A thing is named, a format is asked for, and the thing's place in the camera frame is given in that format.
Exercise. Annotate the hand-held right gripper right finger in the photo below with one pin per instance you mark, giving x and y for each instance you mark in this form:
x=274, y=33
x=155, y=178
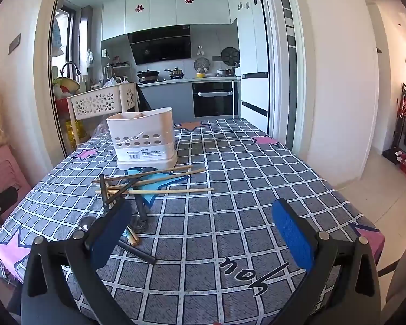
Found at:
x=292, y=237

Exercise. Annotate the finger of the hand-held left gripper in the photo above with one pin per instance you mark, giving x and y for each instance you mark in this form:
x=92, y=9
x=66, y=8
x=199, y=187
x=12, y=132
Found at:
x=3, y=199

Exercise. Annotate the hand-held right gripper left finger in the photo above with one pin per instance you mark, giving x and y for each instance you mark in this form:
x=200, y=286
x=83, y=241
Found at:
x=110, y=237

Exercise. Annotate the black chopstick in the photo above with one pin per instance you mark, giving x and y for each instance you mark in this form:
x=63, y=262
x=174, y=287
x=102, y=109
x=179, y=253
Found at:
x=104, y=189

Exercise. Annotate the white plastic utensil holder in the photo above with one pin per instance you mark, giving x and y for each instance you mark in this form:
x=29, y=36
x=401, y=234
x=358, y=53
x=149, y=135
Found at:
x=145, y=132

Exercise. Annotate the pink cardboard box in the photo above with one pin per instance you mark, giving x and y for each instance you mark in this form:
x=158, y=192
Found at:
x=3, y=169

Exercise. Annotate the checked star print tablecloth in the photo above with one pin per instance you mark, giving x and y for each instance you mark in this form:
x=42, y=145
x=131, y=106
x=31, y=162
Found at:
x=223, y=216

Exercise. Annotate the yellow oil bottle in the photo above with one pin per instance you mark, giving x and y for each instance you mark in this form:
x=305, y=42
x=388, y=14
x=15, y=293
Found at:
x=74, y=130

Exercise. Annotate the green plastic basin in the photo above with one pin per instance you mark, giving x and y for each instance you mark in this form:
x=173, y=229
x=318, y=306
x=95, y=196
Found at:
x=64, y=83

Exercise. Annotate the white perforated trolley basket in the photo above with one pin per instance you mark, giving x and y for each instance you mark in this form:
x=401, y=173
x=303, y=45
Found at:
x=94, y=103

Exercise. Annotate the curved kitchen faucet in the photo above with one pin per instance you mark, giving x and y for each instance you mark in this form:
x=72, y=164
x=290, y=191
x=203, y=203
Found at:
x=67, y=65

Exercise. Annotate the white plastic bag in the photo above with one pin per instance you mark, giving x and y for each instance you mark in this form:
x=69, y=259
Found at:
x=111, y=83

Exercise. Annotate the black built-in oven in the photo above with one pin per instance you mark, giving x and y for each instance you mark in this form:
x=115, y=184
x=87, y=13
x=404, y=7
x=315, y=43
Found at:
x=213, y=100

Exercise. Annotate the hanging clear plastic bag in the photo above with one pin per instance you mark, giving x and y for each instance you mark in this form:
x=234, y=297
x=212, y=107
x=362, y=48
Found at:
x=89, y=57

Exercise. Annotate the metal countertop rack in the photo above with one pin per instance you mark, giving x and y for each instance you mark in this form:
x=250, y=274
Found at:
x=116, y=71

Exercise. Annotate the hanging pale blue bag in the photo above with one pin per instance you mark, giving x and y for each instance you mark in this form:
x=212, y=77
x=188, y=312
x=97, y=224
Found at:
x=57, y=35

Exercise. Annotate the black frying pan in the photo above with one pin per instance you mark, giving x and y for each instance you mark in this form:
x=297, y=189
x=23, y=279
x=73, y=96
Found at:
x=149, y=74

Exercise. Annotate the steel pot with lid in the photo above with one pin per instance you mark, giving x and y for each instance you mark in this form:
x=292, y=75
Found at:
x=175, y=73

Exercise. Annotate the small cooking pot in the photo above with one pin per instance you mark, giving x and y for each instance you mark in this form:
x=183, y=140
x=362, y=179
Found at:
x=230, y=72

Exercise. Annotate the round black grill rack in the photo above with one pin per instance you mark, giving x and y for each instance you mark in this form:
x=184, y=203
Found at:
x=230, y=56

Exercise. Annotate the white refrigerator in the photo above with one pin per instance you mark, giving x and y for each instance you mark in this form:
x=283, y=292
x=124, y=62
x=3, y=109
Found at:
x=253, y=47

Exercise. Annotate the round metal steamer rack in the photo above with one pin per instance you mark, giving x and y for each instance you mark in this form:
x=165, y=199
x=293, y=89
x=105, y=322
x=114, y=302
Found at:
x=201, y=65

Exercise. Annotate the black range hood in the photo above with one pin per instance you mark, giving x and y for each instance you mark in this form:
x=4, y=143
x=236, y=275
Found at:
x=162, y=44

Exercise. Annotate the group of fridge magnets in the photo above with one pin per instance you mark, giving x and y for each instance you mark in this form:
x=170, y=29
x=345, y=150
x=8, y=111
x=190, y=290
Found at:
x=247, y=5

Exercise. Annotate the grey wall switch plate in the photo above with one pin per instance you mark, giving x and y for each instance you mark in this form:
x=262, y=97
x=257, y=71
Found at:
x=15, y=44

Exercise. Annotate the white wall cabinets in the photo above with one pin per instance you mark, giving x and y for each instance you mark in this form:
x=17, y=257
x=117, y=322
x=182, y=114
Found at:
x=162, y=13

